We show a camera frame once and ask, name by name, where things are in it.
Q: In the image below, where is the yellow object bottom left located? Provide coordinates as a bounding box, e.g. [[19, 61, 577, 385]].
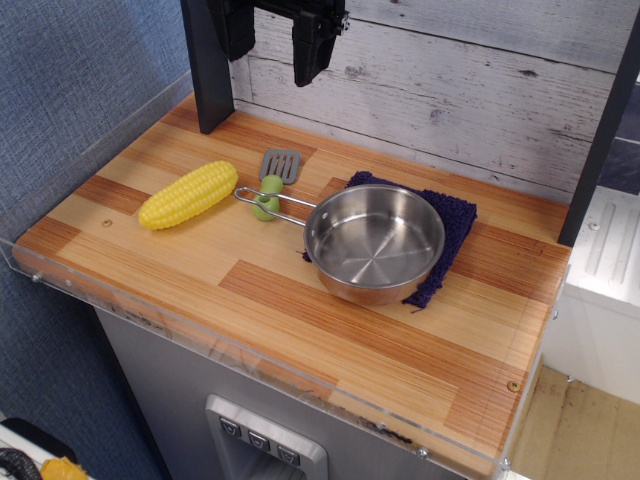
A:
[[40, 457, 90, 480]]

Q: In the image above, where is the dark shelf post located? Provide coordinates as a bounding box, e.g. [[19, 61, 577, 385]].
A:
[[557, 10, 639, 247], [180, 0, 235, 134]]

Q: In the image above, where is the stainless steel saucepan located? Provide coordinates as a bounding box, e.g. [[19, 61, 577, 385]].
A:
[[234, 184, 446, 306]]

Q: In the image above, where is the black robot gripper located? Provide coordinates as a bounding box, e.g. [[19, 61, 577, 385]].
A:
[[212, 0, 349, 87]]

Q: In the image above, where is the black braided cable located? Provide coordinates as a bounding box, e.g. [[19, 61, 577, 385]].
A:
[[0, 448, 44, 480]]

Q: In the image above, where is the white grooved side counter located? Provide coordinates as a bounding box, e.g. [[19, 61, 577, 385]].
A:
[[541, 187, 639, 403]]

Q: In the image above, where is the dark right shelf post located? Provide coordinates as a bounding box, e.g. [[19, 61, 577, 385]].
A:
[[557, 10, 639, 247]]

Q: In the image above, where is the yellow plastic corn cob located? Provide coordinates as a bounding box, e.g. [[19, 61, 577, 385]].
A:
[[138, 161, 238, 230]]

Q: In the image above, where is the green handled grey spatula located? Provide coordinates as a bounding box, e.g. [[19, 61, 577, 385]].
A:
[[252, 149, 301, 221]]

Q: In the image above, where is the silver ice dispenser panel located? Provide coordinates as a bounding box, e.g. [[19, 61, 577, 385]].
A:
[[205, 394, 329, 479]]

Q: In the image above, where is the grey toy fridge cabinet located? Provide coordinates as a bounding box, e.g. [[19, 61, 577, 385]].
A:
[[97, 310, 456, 479]]

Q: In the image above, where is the dark left shelf post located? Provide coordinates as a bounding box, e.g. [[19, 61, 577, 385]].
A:
[[180, 0, 235, 134]]

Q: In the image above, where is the purple cloth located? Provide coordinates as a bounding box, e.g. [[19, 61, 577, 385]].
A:
[[301, 170, 479, 315]]

